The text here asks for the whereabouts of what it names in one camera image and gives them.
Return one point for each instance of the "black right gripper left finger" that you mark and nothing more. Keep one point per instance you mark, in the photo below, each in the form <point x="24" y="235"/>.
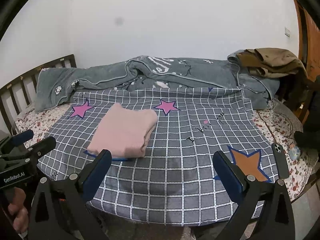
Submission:
<point x="59" y="208"/>

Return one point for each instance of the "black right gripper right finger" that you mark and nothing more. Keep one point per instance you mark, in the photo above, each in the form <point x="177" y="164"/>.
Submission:
<point x="276" y="220"/>

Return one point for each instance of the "pink knit sweater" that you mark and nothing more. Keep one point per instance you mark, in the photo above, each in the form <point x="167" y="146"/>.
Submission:
<point x="124" y="132"/>

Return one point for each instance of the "brown clothes pile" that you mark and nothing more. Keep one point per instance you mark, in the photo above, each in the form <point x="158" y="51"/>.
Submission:
<point x="271" y="63"/>

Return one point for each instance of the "left hand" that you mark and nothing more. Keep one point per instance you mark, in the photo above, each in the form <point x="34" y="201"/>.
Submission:
<point x="17" y="209"/>

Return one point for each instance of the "dark wooden headboard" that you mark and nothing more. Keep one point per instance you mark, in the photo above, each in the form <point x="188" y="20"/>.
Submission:
<point x="20" y="92"/>

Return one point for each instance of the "floral bed sheet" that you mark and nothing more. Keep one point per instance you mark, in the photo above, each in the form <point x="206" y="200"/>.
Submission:
<point x="277" y="123"/>

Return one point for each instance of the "black smartphone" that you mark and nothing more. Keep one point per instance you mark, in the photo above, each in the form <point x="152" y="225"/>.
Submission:
<point x="281" y="163"/>

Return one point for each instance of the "small blue round object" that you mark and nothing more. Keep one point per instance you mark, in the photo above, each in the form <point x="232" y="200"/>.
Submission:
<point x="294" y="153"/>

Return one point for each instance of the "grey-green fleece blanket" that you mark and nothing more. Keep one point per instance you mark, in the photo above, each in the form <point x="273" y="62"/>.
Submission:
<point x="56" y="86"/>

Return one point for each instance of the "grey checked star blanket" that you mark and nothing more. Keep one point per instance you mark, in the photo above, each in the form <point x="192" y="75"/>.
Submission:
<point x="176" y="182"/>

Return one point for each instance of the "brown wooden door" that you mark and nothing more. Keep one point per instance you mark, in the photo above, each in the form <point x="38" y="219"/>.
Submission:
<point x="309" y="55"/>

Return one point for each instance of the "white wall socket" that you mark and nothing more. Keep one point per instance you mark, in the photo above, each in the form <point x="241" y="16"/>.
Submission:
<point x="287" y="32"/>

